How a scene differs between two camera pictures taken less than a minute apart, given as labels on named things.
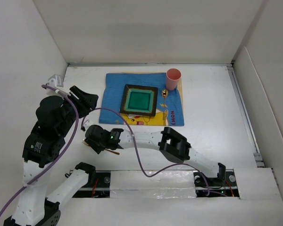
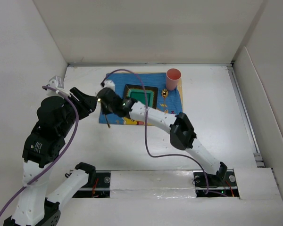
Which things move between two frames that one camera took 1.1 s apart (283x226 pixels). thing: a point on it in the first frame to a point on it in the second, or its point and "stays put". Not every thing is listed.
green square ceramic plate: x=139 y=100 stays put
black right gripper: x=98 y=149 to x=104 y=110
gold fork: x=84 y=142 to x=107 y=121
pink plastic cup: x=173 y=75 stays put
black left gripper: x=87 y=101 stays put
